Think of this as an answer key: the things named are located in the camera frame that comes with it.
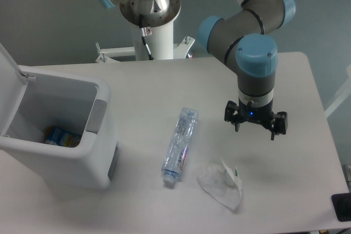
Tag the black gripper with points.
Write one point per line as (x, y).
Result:
(237, 114)

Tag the crushed clear plastic bottle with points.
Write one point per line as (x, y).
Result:
(176, 154)

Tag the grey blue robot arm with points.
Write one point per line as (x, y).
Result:
(241, 42)

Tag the white open trash can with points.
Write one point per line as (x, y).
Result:
(33, 100)

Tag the white furniture leg right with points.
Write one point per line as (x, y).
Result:
(339, 96)

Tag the black device at table edge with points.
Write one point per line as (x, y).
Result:
(341, 204)

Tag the blue yellow snack packet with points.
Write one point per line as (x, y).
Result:
(61, 137)

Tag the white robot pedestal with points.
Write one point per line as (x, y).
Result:
(151, 23)

